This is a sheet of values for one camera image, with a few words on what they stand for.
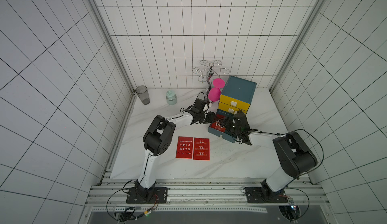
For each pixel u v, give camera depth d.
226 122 0.87
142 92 1.08
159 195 0.73
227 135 0.88
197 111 0.79
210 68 0.92
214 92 0.95
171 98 1.09
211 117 0.86
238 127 0.74
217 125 0.98
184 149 0.89
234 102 0.87
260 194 0.72
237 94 0.89
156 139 0.55
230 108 0.93
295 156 0.46
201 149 0.90
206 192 0.75
